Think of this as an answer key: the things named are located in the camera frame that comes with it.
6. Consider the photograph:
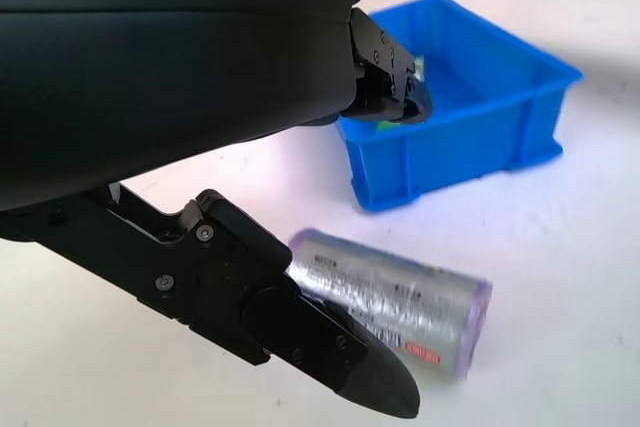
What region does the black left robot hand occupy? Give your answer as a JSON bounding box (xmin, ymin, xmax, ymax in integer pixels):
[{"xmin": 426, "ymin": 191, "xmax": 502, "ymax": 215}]
[{"xmin": 0, "ymin": 0, "xmax": 435, "ymax": 420}]

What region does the green toothpaste box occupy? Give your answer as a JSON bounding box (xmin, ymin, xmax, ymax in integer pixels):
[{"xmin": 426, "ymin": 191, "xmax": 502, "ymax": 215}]
[{"xmin": 374, "ymin": 54, "xmax": 427, "ymax": 134}]

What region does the purple garbage bag roll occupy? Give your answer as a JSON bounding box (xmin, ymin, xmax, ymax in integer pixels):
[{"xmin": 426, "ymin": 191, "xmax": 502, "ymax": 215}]
[{"xmin": 284, "ymin": 227, "xmax": 494, "ymax": 383}]

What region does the blue plastic tray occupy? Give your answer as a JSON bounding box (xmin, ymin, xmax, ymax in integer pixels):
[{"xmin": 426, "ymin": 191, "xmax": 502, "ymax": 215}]
[{"xmin": 334, "ymin": 0, "xmax": 585, "ymax": 214}]

